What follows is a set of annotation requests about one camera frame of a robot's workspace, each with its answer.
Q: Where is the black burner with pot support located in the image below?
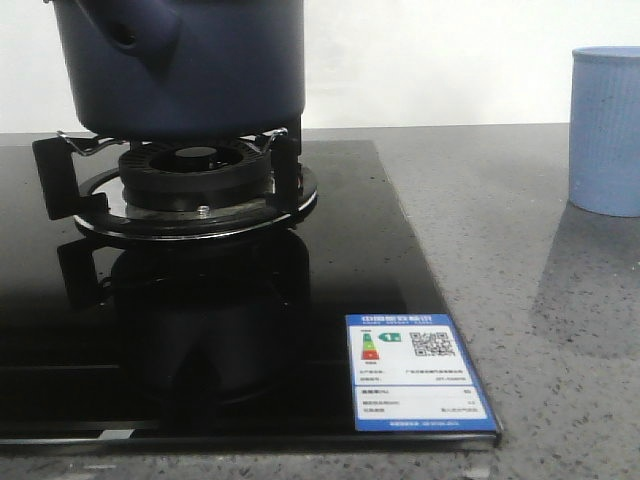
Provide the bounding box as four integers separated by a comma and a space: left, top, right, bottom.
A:
32, 119, 317, 244

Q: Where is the dark blue saucepan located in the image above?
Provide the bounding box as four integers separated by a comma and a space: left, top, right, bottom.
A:
53, 1, 305, 141

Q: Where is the blue energy label sticker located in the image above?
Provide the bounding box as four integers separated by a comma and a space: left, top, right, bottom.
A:
346, 313, 500, 436

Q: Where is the light blue ribbed cup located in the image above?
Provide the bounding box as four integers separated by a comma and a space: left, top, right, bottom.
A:
568, 46, 639, 217

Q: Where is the black glass gas stove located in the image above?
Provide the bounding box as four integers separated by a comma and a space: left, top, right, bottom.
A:
1, 141, 502, 452

